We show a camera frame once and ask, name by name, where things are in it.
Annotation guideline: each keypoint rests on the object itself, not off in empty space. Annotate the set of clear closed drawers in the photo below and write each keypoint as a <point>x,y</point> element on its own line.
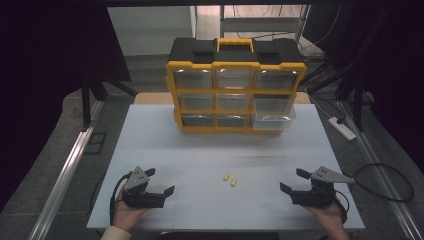
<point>194,80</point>

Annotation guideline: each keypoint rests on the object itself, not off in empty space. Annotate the white power strip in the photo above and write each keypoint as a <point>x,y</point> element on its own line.
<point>342,130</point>

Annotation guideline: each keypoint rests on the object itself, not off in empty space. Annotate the person's left hand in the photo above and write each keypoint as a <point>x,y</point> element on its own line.
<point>128,215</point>

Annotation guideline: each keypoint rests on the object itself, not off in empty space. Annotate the yellow black drawer organizer cabinet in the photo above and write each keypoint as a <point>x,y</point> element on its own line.
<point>233,91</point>

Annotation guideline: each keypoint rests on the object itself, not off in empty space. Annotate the clear plastic pulled-out drawer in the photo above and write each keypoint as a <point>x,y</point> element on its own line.
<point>271,124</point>

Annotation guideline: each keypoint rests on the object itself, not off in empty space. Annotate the small yellow plastic piece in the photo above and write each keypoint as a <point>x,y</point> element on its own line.
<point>233,182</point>
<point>226,176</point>

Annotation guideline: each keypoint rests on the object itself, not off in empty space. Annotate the black metal stand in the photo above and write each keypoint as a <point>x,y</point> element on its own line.
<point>87,100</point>
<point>359,110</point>

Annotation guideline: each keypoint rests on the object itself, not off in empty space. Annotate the black curtain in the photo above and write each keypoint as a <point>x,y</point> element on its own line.
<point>40,83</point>
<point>396,83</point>

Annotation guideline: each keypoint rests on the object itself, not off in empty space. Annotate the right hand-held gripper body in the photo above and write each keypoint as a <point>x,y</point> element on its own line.
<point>325,175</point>

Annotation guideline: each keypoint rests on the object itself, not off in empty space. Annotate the metal floor rail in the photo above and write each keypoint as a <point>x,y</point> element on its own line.
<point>398,211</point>
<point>63,180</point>

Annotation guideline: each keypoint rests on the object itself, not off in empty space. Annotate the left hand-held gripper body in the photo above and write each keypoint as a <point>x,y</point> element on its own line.
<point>138,181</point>

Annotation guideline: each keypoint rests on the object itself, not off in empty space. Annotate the person's right hand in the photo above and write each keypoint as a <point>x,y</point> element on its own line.
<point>325,215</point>

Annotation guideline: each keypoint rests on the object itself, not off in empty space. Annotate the grey metal frame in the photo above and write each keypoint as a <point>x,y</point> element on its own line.
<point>260,25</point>

